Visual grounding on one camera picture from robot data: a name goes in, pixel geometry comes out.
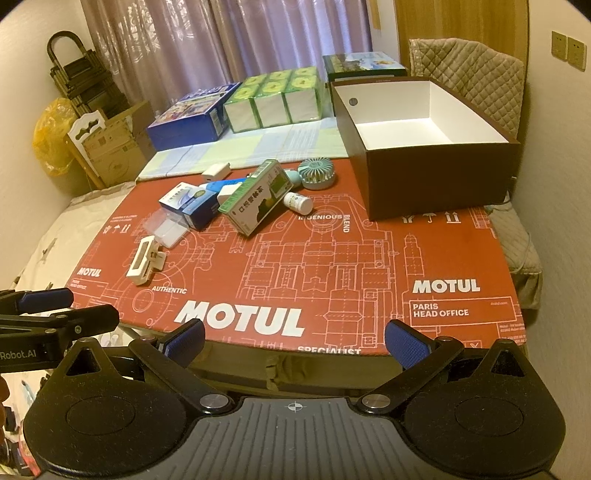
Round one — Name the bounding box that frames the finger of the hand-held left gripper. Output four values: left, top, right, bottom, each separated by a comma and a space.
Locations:
0, 288, 73, 315
0, 305, 121, 350

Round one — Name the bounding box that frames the yellow plastic bag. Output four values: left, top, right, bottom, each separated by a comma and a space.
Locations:
33, 98, 79, 178

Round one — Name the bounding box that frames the white blue swirl medicine box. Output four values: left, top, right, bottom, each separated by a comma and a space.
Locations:
158, 181, 220, 232

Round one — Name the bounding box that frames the clear plastic case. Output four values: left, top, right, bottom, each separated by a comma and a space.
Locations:
142, 210, 188, 247

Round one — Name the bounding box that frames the red printed mat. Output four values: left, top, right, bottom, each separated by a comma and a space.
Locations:
69, 157, 525, 358

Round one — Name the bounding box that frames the small white box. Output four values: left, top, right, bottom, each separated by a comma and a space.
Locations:
217, 185, 250, 207

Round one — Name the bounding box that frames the white printed bedsheet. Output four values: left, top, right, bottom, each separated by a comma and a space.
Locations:
0, 182, 139, 296

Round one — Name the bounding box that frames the green tissue multipack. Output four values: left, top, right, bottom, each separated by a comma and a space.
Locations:
224, 67, 322, 134

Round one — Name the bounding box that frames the green milk carton box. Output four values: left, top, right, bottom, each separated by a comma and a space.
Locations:
322, 53, 408, 84

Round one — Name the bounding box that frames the blue printed box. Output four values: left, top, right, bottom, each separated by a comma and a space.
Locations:
147, 83, 243, 152

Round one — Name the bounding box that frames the white clip holder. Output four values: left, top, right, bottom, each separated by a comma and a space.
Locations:
126, 235, 166, 287

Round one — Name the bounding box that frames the brown storage box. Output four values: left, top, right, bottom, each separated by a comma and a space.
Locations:
330, 78, 522, 221

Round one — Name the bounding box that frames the pastel checkered cloth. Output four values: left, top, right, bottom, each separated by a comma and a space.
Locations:
136, 115, 352, 183

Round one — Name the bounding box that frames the pink curtain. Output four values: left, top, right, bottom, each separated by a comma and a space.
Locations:
78, 0, 375, 121

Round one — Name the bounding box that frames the cardboard box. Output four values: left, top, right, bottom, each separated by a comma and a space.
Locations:
83, 102, 155, 188

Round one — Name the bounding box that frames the wooden door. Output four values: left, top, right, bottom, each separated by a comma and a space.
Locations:
394, 0, 529, 79

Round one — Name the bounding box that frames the blue white tube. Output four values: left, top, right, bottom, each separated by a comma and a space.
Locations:
198, 180, 252, 197

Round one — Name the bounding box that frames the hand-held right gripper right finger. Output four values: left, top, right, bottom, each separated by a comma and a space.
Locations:
359, 319, 531, 413

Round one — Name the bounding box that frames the beige quilted cushion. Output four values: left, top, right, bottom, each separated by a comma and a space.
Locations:
485, 194, 543, 278

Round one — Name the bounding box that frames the white carved board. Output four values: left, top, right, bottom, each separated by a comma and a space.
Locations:
65, 110, 105, 185

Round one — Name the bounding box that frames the green medicine box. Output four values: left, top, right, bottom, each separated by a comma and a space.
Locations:
218, 159, 295, 237

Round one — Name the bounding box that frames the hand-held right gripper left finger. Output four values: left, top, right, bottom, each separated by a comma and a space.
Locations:
65, 318, 233, 414

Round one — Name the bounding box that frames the beige quilted chair cover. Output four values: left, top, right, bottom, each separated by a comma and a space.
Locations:
409, 38, 527, 139

